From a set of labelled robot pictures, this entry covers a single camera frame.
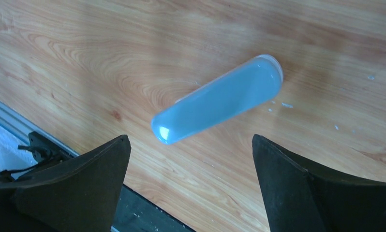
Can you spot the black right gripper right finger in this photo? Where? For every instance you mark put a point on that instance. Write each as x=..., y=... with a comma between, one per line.
x=301, y=195

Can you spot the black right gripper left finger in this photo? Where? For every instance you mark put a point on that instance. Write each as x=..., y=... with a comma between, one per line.
x=11, y=220

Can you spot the light blue stapler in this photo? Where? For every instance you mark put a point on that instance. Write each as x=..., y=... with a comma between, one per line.
x=239, y=90

